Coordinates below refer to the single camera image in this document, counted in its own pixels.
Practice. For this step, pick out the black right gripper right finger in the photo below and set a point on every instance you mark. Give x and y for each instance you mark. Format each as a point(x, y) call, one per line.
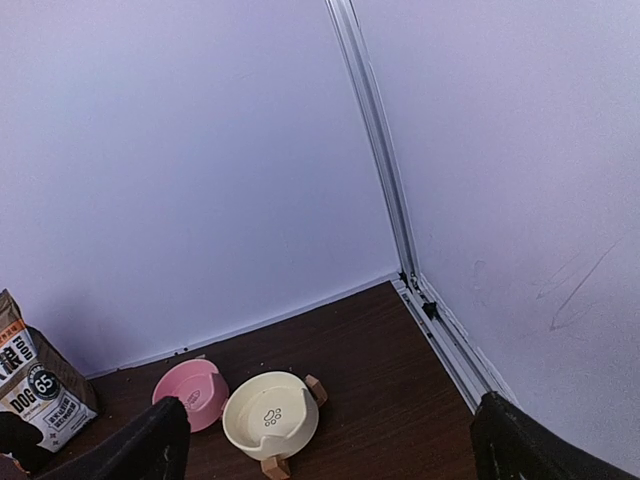
point(509, 444)

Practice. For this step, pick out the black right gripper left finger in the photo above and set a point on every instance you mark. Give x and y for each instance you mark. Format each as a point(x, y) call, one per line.
point(152, 445)

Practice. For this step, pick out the dog food bag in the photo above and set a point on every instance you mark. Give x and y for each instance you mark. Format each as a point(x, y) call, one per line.
point(45, 401)

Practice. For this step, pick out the pink pet bowl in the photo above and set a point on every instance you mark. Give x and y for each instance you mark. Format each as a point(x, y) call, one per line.
point(200, 387)

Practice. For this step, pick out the cream pet bowl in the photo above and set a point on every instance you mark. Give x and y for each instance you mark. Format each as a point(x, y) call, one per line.
point(272, 417)

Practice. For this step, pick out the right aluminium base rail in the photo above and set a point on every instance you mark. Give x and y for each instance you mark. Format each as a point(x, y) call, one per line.
point(469, 368)

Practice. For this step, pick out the right aluminium corner post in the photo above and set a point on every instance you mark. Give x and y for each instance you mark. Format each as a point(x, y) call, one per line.
point(361, 73)

